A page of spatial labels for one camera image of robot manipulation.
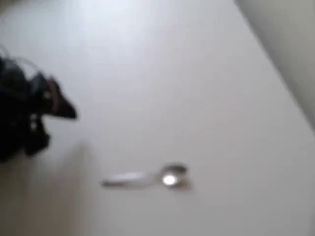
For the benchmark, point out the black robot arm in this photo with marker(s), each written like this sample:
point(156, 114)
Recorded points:
point(14, 118)

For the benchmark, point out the silver metal spoon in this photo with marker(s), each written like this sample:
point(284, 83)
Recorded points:
point(169, 178)

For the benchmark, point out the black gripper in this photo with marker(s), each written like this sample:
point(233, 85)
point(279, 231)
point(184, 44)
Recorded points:
point(37, 123)

